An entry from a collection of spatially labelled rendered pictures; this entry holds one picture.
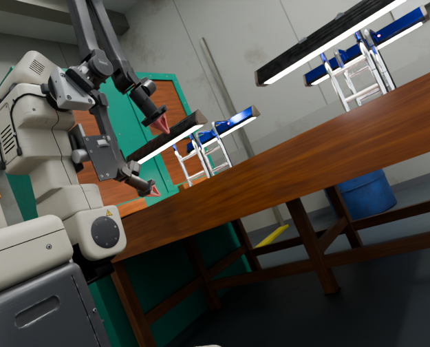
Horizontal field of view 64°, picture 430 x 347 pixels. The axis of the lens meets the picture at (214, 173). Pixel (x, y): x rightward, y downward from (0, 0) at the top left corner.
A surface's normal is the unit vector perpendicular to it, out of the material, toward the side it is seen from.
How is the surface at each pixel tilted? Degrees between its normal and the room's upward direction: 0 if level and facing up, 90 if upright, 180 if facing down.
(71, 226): 82
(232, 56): 90
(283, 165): 90
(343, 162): 90
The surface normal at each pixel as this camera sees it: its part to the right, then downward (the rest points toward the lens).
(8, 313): 0.75, -0.36
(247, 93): -0.52, 0.18
